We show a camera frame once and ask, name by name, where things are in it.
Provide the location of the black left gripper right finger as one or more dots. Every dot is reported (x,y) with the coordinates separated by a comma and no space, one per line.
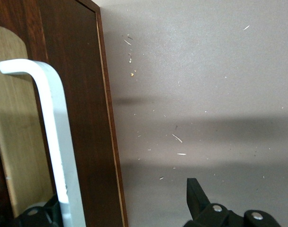
(205,212)

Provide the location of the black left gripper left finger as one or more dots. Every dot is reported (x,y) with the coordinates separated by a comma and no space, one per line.
(35,217)

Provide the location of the dark brown wooden door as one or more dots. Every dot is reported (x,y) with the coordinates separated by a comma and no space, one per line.
(82,94)

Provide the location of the dark wooden drawer cabinet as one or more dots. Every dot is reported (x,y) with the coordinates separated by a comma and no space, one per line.
(112,113)

